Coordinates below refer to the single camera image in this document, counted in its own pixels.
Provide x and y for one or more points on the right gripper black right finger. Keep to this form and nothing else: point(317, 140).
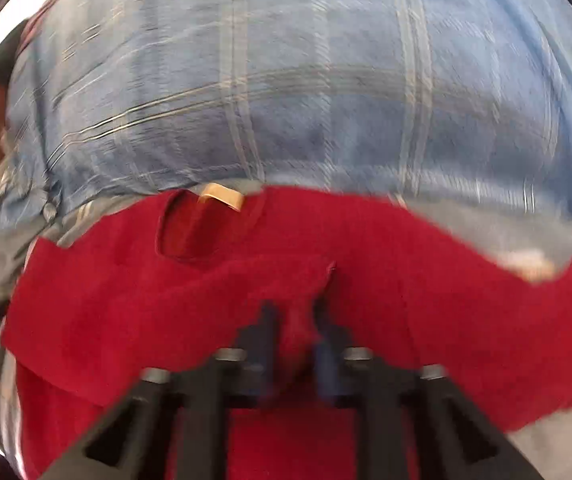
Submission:
point(409, 424)

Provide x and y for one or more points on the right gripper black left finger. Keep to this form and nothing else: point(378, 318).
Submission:
point(181, 413)

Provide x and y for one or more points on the blue plaid pillow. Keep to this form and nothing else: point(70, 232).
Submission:
point(465, 99)

